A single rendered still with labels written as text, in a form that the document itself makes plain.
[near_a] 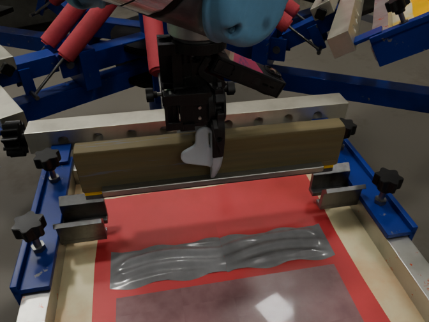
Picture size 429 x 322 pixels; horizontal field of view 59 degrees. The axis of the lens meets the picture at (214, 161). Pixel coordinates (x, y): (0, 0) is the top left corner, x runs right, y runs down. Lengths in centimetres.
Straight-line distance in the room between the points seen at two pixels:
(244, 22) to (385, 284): 49
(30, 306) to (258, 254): 34
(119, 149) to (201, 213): 22
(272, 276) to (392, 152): 214
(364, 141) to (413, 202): 58
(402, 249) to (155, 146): 41
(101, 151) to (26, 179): 195
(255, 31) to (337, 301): 44
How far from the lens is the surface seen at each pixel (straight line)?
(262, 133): 57
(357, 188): 69
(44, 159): 71
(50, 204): 71
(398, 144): 280
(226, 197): 73
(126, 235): 68
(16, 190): 244
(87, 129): 81
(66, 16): 125
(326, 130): 61
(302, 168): 62
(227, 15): 25
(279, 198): 74
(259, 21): 28
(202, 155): 54
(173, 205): 72
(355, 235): 71
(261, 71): 52
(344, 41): 94
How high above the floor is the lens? 146
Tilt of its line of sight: 38 degrees down
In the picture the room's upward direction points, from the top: straight up
